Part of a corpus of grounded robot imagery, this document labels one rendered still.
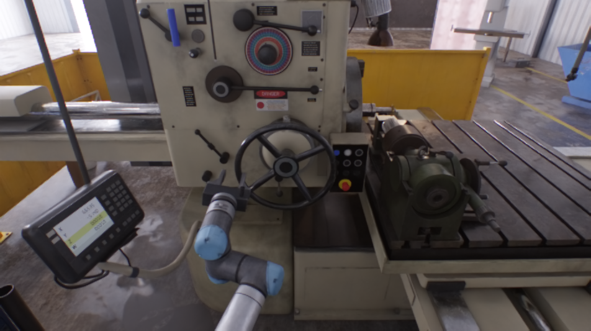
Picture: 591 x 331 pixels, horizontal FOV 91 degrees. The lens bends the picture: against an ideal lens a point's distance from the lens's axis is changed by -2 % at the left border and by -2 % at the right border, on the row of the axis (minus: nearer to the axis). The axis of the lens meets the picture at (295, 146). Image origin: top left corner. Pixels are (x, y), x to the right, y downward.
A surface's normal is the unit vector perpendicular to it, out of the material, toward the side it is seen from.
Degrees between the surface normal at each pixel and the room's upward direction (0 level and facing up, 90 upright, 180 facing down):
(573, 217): 0
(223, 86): 90
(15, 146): 90
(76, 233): 71
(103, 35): 90
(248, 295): 17
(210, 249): 90
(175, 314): 0
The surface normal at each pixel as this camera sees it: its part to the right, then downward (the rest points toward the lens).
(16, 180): 1.00, 0.00
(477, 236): 0.00, -0.88
